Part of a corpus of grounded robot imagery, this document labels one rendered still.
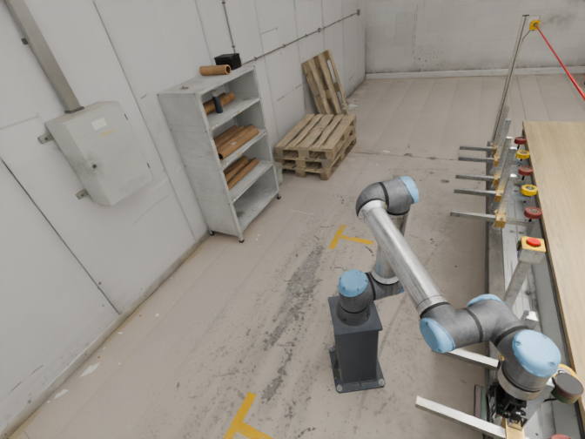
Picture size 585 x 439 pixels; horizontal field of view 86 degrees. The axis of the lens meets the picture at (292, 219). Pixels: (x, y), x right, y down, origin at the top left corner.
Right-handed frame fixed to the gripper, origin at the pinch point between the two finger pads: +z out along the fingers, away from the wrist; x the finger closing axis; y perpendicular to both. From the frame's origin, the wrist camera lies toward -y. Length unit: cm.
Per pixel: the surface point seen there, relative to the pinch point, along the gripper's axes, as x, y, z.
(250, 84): -220, -222, -36
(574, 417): 27.8, -18.3, 22.4
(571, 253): 34, -93, 11
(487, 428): 0.2, -0.1, 14.7
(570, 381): 13.0, -5.5, -16.7
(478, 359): -2.6, -25.0, 15.7
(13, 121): -255, -30, -70
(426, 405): -18.5, 0.1, 14.7
